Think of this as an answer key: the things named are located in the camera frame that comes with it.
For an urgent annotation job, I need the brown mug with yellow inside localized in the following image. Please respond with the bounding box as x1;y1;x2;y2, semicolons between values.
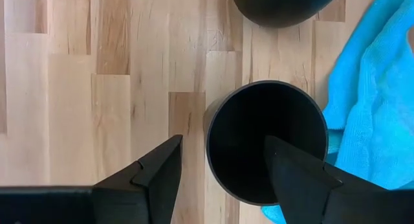
231;0;342;28

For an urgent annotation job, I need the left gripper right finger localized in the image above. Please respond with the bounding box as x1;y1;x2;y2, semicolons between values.
264;135;414;224

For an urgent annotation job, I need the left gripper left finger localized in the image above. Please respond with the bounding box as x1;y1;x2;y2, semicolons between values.
0;135;184;224

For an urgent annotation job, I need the black cup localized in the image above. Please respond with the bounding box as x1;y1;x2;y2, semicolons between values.
203;80;329;207

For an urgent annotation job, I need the blue microfibre cloth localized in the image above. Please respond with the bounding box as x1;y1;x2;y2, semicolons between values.
261;0;414;224

